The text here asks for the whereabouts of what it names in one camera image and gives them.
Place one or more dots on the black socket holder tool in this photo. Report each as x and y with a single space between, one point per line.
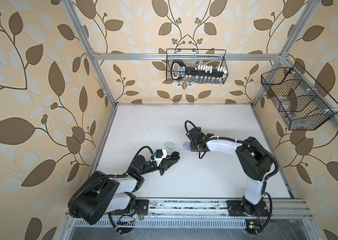
180 71

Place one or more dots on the purple round earbud case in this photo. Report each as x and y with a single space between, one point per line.
186 145

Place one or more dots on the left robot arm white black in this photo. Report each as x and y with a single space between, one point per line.
104 194

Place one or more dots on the black round earbud case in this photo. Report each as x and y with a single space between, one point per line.
175 156

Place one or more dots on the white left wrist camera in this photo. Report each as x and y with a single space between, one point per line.
159 156

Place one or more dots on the mint green charging case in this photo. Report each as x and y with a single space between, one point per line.
169 145

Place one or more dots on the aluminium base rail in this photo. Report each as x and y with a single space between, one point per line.
208 214

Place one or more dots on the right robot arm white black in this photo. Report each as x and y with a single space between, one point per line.
257 162

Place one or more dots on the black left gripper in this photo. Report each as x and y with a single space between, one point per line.
165 167

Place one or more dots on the black wire basket right wall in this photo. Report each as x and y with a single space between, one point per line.
302 101

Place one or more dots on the black wire basket back wall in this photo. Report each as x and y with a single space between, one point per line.
191 56

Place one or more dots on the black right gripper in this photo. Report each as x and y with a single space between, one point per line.
192 148

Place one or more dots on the black wire basket wall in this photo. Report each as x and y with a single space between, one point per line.
191 56
302 101

